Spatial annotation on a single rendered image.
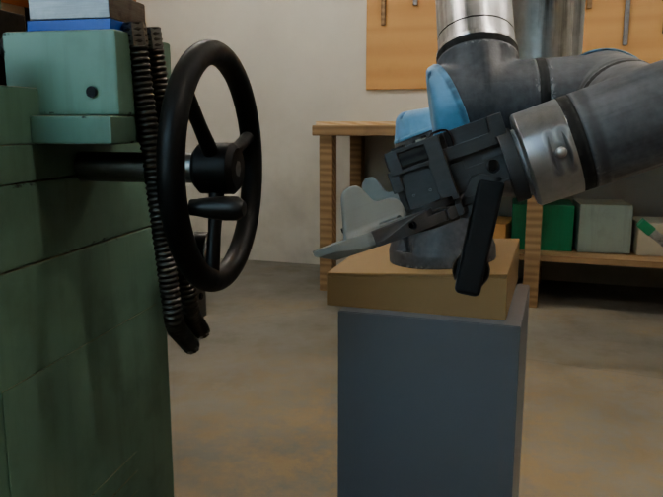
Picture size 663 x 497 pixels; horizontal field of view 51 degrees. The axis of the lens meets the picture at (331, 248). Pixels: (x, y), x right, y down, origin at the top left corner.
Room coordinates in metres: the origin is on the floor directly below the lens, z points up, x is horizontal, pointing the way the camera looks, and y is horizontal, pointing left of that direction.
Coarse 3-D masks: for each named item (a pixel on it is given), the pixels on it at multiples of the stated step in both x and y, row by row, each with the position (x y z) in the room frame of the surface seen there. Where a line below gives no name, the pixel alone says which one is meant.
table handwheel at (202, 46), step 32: (192, 64) 0.72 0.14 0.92; (224, 64) 0.82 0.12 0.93; (192, 96) 0.71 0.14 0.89; (160, 128) 0.68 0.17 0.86; (256, 128) 0.92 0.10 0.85; (96, 160) 0.82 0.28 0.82; (128, 160) 0.81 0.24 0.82; (160, 160) 0.67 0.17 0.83; (192, 160) 0.79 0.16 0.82; (224, 160) 0.78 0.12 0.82; (256, 160) 0.93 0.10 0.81; (160, 192) 0.67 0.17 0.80; (224, 192) 0.80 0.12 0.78; (256, 192) 0.92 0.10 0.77; (256, 224) 0.91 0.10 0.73; (192, 256) 0.70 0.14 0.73; (224, 256) 0.86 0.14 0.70; (224, 288) 0.80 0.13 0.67
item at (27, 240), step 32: (0, 192) 0.69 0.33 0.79; (32, 192) 0.74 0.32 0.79; (64, 192) 0.80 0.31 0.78; (96, 192) 0.87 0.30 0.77; (128, 192) 0.96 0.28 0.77; (0, 224) 0.69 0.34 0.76; (32, 224) 0.74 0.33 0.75; (64, 224) 0.80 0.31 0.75; (96, 224) 0.87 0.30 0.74; (128, 224) 0.95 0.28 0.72; (0, 256) 0.69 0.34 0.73; (32, 256) 0.74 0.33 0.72
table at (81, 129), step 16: (0, 96) 0.71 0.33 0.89; (16, 96) 0.73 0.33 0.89; (32, 96) 0.76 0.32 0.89; (0, 112) 0.70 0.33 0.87; (16, 112) 0.73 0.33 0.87; (32, 112) 0.75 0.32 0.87; (0, 128) 0.70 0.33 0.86; (16, 128) 0.73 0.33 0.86; (32, 128) 0.75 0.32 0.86; (48, 128) 0.74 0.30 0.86; (64, 128) 0.74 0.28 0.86; (80, 128) 0.74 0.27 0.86; (96, 128) 0.73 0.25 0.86; (112, 128) 0.73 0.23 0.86; (128, 128) 0.77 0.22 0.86; (0, 144) 0.70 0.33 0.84; (16, 144) 0.73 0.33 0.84
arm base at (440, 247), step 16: (448, 224) 1.14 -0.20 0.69; (464, 224) 1.15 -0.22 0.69; (400, 240) 1.18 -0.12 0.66; (416, 240) 1.15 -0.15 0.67; (432, 240) 1.14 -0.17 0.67; (448, 240) 1.14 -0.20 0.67; (400, 256) 1.17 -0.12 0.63; (416, 256) 1.14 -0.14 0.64; (432, 256) 1.13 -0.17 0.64; (448, 256) 1.13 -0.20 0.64
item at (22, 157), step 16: (32, 144) 0.75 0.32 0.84; (48, 144) 0.78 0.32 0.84; (64, 144) 0.81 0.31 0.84; (80, 144) 0.84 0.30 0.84; (96, 144) 0.88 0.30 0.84; (112, 144) 0.92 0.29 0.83; (128, 144) 0.96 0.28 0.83; (0, 160) 0.70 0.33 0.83; (16, 160) 0.72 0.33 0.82; (32, 160) 0.75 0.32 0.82; (48, 160) 0.78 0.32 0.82; (64, 160) 0.81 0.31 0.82; (0, 176) 0.70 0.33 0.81; (16, 176) 0.72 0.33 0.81; (32, 176) 0.75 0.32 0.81; (48, 176) 0.78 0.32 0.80; (64, 176) 0.81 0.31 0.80
